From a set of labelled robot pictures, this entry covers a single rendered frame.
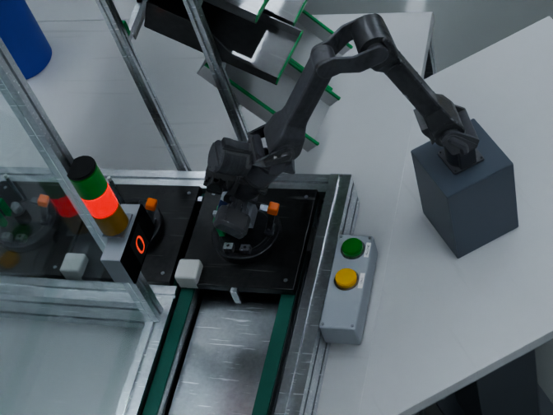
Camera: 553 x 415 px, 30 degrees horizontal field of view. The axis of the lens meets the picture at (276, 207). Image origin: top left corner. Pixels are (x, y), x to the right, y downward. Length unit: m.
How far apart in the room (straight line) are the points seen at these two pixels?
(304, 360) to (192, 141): 0.73
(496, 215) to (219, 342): 0.59
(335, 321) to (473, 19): 2.05
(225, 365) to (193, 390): 0.08
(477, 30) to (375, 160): 1.55
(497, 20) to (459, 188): 1.89
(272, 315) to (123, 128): 0.73
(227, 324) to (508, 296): 0.54
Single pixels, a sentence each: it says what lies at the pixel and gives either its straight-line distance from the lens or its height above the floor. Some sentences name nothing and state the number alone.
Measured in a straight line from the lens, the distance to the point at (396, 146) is 2.26.
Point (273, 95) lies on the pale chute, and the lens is 2.13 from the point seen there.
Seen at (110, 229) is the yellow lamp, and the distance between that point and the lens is 1.75.
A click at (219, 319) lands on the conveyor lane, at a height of 0.92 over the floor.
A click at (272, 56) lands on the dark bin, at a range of 2.02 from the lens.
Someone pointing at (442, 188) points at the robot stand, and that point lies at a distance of 1.92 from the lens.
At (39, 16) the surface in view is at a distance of 2.95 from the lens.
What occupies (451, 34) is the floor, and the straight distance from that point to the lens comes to 3.73.
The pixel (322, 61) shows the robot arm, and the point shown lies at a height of 1.41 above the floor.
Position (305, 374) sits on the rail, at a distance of 1.87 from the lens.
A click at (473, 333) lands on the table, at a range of 1.98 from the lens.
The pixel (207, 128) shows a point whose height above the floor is 0.86.
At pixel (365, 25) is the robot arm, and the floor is 1.44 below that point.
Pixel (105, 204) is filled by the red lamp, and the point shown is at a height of 1.34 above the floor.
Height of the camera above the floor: 2.56
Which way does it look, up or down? 50 degrees down
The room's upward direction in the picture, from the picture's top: 21 degrees counter-clockwise
